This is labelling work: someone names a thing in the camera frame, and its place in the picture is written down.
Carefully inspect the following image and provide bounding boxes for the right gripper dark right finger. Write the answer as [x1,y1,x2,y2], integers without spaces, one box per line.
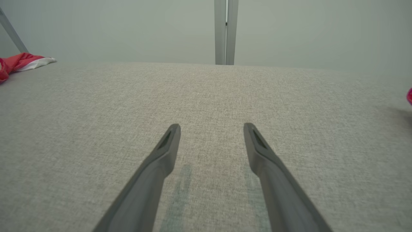
[243,122,333,232]

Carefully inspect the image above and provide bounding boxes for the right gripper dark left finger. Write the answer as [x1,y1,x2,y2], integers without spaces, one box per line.
[93,123,181,232]

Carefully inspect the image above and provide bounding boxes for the red shorts with white band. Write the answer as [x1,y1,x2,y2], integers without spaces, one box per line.
[0,53,58,84]

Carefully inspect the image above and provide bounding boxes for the grey fabric sofa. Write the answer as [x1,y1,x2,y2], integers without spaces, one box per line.
[0,61,412,232]

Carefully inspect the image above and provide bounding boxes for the grey metal frame post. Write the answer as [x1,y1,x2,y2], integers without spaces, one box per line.
[215,0,239,65]
[0,6,29,53]

